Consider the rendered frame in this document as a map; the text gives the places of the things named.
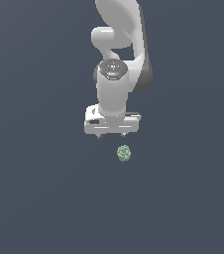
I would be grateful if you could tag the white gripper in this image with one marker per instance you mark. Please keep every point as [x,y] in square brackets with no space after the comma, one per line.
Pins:
[110,124]

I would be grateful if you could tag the small green lumpy object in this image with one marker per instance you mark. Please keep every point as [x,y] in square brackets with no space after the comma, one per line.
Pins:
[124,153]

